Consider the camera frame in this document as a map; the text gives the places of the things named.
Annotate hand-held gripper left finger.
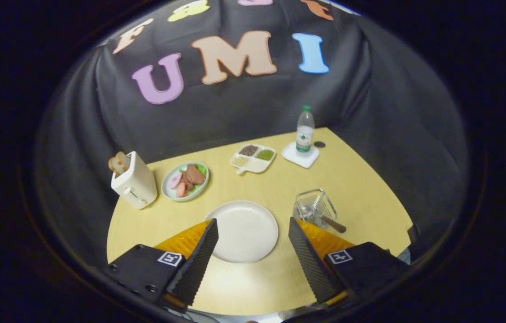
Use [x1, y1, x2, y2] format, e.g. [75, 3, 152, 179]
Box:
[103, 218, 219, 313]

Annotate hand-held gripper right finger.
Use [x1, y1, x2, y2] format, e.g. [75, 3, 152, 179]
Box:
[288, 217, 413, 310]

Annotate metal spoon wooden handle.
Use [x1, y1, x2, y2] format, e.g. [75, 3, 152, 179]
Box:
[309, 207, 347, 234]

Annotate empty white round plate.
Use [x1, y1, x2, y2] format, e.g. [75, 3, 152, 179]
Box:
[205, 200, 279, 264]

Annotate clear square cutlery container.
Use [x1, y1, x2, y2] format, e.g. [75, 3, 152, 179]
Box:
[293, 188, 338, 229]

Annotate light green food plate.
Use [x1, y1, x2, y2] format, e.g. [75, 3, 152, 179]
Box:
[161, 161, 210, 202]

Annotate brown meat slice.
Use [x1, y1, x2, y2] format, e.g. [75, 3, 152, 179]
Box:
[185, 164, 206, 185]

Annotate green lettuce leaf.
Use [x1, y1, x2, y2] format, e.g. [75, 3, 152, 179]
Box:
[179, 164, 208, 192]

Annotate white toaster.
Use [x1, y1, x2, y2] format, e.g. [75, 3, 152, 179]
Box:
[110, 151, 158, 210]

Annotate white square coaster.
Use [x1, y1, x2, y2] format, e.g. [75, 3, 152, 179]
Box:
[281, 141, 320, 169]

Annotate white divided grain dish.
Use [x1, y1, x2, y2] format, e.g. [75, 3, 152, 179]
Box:
[230, 144, 277, 175]

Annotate clear water bottle green cap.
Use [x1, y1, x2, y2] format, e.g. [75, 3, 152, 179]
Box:
[296, 105, 315, 153]

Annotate black backdrop cloth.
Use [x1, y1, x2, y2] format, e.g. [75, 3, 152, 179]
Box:
[35, 0, 468, 270]

